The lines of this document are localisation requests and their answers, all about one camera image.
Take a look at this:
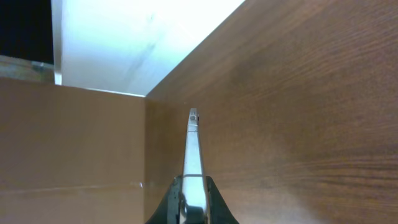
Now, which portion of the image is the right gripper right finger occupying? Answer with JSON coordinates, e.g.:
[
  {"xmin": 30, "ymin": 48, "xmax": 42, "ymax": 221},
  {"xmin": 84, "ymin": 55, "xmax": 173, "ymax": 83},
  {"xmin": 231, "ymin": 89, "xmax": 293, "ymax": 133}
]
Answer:
[{"xmin": 206, "ymin": 176, "xmax": 239, "ymax": 224}]

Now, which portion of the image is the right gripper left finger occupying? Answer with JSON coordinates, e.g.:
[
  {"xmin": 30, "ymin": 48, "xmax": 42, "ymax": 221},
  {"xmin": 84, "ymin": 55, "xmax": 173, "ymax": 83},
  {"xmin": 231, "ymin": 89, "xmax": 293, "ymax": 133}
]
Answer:
[{"xmin": 146, "ymin": 175, "xmax": 182, "ymax": 224}]

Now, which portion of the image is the black charging cable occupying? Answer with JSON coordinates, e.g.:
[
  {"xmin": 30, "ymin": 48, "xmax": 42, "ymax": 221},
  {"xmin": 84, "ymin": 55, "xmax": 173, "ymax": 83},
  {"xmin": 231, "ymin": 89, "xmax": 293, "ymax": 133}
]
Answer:
[{"xmin": 179, "ymin": 108, "xmax": 210, "ymax": 224}]

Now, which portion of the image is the brown cardboard divider panel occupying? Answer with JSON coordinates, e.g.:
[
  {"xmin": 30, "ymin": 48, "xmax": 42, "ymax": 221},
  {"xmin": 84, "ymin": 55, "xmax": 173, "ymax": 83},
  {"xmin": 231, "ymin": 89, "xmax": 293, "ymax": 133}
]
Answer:
[{"xmin": 1, "ymin": 78, "xmax": 145, "ymax": 223}]

